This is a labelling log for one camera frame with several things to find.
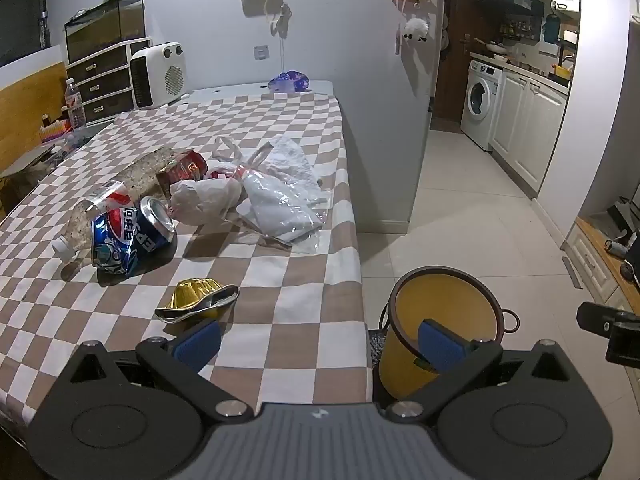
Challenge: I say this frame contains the white dark drawer cabinet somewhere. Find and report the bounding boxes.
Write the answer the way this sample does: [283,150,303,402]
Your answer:
[65,37,154,124]

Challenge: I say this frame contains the purple patterned bag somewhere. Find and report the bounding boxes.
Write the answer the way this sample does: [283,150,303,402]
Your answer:
[268,70,311,94]

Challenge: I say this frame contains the low cabinet with wooden top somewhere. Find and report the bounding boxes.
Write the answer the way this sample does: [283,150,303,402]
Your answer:
[562,215,640,313]

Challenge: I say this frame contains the white washing machine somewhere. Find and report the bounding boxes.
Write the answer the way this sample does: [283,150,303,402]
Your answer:
[460,59,504,152]

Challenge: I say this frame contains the clear plastic bag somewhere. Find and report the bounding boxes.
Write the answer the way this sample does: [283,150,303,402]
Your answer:
[235,167,334,256]

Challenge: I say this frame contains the water bottle with red label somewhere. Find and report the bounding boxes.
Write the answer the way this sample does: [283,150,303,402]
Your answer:
[64,78,87,129]

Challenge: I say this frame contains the white fan heater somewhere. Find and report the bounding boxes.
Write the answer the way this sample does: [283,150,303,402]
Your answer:
[129,41,189,110]

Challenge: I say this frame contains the wok on stove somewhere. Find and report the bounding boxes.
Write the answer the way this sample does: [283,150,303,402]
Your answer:
[472,37,509,57]

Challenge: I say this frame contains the crushed red can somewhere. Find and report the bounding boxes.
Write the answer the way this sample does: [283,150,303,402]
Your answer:
[155,150,209,196]

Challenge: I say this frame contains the spice rack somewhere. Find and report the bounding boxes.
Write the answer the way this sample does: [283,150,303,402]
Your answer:
[500,19,544,41]

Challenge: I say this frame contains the brown wooden door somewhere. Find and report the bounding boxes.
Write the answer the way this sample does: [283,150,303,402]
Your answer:
[432,0,482,134]

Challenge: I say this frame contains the yellow bin with brown rim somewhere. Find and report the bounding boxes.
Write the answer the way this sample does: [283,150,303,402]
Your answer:
[377,266,519,403]

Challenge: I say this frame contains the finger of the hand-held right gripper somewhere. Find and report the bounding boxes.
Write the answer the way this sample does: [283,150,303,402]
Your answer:
[576,301,623,334]

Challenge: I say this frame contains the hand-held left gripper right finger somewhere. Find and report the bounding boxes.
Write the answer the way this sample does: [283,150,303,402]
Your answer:
[386,319,576,423]

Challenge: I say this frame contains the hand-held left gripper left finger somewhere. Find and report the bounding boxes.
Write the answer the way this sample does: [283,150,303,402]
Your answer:
[65,319,253,422]

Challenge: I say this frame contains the white paper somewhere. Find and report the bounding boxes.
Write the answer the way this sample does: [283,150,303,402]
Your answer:
[256,134,323,196]

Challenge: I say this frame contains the black cloth bag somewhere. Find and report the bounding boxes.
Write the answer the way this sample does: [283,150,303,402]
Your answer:
[619,230,640,283]

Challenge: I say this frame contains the glass fish tank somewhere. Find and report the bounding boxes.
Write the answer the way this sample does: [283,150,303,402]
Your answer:
[63,0,146,64]

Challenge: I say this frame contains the crushed gold foil cup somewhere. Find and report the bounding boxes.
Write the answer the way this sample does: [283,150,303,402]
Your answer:
[154,277,241,324]

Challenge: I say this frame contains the blue hanging bag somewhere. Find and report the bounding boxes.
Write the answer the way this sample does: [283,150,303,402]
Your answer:
[543,12,562,45]

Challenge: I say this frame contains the wooden wall panel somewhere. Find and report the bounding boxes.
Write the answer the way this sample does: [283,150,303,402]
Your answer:
[0,62,69,177]

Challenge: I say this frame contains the crushed blue soda can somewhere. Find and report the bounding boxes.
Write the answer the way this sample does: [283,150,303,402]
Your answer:
[90,195,179,279]

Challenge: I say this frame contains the white lower kitchen cabinets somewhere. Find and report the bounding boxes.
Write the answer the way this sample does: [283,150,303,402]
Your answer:
[487,67,571,199]

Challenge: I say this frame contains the white sheep plush toy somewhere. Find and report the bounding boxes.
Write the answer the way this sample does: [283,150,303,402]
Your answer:
[402,16,431,43]

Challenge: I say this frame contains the trash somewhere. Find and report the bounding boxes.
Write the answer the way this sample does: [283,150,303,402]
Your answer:
[169,135,246,226]

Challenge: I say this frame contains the clear plastic bottle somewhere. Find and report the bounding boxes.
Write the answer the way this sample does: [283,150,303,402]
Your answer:
[51,146,178,263]

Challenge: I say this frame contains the pink container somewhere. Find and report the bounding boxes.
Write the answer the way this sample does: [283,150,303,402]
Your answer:
[39,115,72,144]

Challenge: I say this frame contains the dark range hood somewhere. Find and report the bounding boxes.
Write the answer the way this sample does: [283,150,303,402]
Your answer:
[475,0,546,17]

